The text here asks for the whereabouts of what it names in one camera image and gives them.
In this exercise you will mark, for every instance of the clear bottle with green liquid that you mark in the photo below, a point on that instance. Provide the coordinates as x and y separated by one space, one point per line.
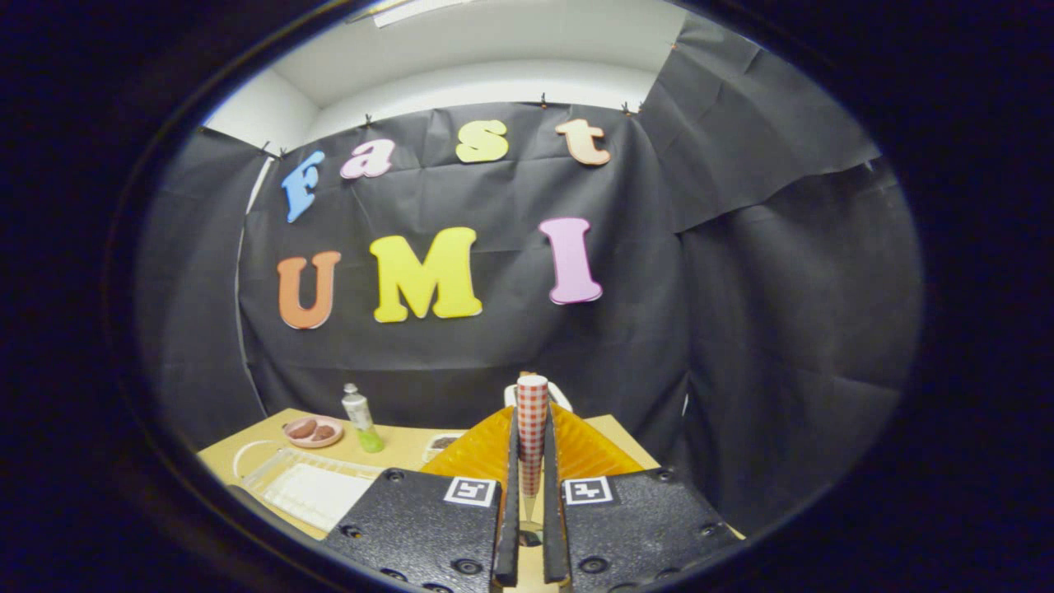
359 416

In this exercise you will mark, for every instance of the white toaster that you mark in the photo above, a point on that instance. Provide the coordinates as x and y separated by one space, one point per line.
559 397

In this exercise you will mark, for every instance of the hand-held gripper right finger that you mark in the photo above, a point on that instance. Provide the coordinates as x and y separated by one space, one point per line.
634 527

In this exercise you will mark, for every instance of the black backdrop cloth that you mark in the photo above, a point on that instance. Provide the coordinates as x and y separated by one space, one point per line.
741 329

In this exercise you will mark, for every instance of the brown meat patty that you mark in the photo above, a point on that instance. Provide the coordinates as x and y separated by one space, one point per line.
301 428
324 432

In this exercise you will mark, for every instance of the white divided seed tray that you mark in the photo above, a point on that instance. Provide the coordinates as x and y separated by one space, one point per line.
440 445

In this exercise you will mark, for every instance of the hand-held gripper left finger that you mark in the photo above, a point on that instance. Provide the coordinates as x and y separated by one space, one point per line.
420 527

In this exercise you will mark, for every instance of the pink plate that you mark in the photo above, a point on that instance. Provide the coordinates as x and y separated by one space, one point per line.
313 443

